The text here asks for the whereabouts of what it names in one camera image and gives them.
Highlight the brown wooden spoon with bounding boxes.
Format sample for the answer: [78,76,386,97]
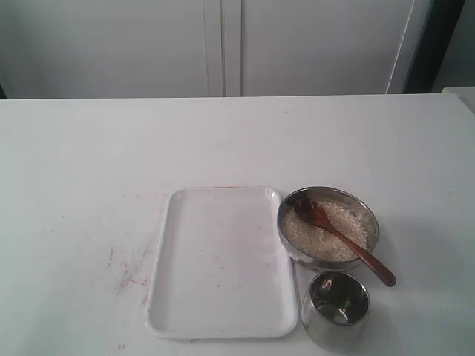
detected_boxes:
[294,198,396,287]

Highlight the steel bowl of rice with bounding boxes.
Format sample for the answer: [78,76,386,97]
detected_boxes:
[277,186,379,271]

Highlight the small steel cup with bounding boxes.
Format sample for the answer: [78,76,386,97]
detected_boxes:
[301,271,370,352]

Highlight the white rectangular plastic tray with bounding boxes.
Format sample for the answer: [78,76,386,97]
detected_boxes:
[145,187,298,340]

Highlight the white cabinet doors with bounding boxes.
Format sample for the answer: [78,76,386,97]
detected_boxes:
[1,1,414,99]

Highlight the black vertical post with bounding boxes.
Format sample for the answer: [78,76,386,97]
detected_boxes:
[402,0,465,94]

